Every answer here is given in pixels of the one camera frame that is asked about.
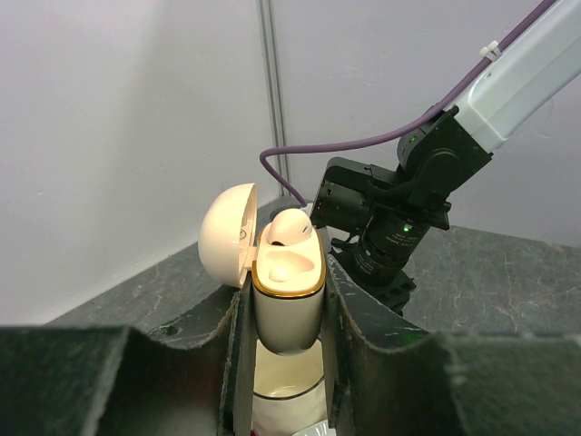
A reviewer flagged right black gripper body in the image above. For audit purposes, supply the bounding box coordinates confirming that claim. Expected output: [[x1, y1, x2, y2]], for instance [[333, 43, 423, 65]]
[[312, 157, 395, 235]]

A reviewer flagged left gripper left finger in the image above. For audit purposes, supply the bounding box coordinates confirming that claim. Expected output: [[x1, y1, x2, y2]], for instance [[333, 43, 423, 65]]
[[1, 284, 256, 435]]

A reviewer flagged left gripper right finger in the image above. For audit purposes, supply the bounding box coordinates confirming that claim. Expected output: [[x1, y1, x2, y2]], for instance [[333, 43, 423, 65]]
[[324, 257, 580, 435]]

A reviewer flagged pink earbud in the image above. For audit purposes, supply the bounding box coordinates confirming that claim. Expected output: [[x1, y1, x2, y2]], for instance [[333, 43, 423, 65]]
[[267, 208, 313, 246]]

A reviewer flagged pink earbud charging case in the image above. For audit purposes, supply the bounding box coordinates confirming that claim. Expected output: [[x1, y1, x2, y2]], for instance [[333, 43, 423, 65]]
[[198, 183, 326, 355]]

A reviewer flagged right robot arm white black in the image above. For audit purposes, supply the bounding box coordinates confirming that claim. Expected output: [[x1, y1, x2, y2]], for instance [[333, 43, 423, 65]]
[[311, 1, 580, 312]]

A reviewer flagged right aluminium frame post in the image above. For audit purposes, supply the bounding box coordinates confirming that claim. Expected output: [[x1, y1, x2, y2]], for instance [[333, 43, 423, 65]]
[[255, 0, 291, 199]]

